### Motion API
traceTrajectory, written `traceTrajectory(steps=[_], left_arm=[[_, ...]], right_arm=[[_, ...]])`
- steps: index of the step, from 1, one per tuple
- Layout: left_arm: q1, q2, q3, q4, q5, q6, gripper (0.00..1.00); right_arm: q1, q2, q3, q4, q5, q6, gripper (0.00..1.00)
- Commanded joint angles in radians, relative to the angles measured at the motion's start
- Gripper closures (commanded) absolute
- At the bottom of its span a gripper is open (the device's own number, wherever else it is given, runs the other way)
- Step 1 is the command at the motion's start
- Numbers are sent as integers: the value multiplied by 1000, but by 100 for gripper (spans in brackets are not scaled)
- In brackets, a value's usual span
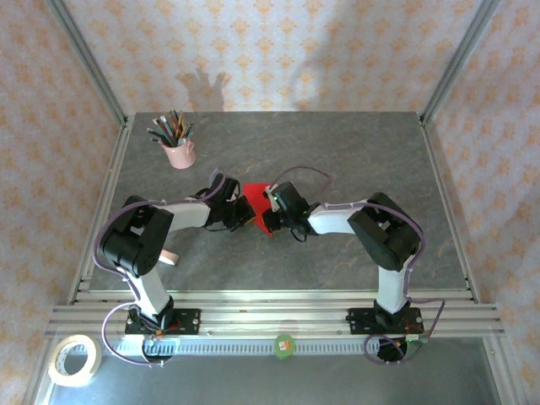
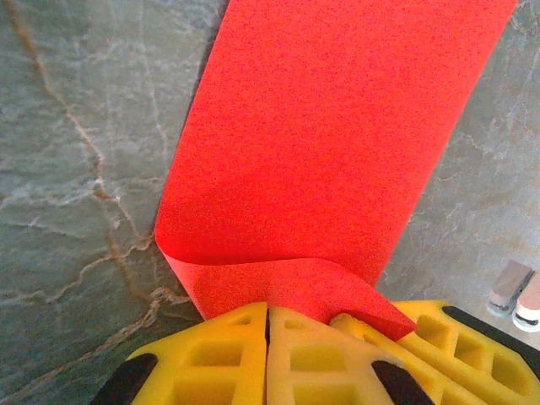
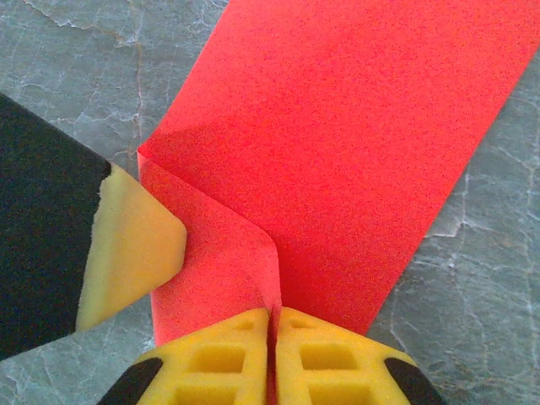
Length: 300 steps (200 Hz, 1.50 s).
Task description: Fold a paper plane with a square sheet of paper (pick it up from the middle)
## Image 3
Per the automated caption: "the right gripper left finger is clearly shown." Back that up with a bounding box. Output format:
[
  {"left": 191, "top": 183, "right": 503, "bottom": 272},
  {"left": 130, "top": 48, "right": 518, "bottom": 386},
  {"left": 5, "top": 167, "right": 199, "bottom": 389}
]
[{"left": 99, "top": 306, "right": 273, "bottom": 405}]

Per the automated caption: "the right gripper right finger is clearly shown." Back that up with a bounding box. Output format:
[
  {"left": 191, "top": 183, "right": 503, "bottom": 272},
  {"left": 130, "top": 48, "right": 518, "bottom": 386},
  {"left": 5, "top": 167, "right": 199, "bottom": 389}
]
[{"left": 273, "top": 306, "right": 446, "bottom": 405}]

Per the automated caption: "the red square paper sheet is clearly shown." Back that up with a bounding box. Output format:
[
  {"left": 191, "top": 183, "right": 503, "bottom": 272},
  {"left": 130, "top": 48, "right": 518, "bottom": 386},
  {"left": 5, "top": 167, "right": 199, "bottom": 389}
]
[{"left": 137, "top": 0, "right": 540, "bottom": 345}]

